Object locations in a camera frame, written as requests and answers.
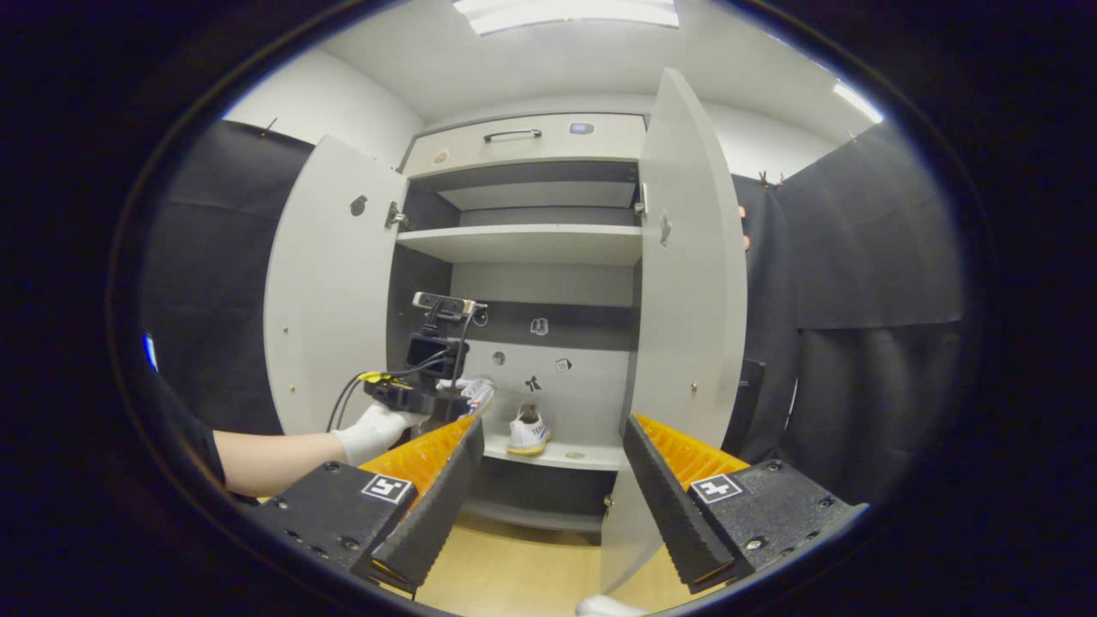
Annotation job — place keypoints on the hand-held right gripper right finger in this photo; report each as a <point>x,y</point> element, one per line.
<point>668,506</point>

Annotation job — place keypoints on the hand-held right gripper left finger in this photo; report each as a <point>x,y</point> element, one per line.
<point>437,506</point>

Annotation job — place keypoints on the white shoe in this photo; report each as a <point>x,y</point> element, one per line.
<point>527,433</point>
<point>478,396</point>

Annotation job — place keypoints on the grey cabinet door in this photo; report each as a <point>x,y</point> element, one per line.
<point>694,300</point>
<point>330,300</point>

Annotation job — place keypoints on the grey shoe cabinet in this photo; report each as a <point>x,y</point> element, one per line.
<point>548,283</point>

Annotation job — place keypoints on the light grey cabinet shelf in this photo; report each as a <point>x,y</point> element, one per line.
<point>583,454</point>
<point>531,244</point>

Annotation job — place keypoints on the grey cabinet drawer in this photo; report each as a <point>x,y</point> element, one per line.
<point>531,150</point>

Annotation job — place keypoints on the black backdrop cloth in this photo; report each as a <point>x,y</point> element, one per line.
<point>214,257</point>
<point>857,257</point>

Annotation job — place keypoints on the person's black shirt sleeve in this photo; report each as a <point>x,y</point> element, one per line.
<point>193,437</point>

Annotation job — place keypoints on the large ceiling light panel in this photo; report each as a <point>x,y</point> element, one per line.
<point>566,13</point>

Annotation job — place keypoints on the small ceiling light panel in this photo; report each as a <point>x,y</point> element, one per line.
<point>859,101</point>

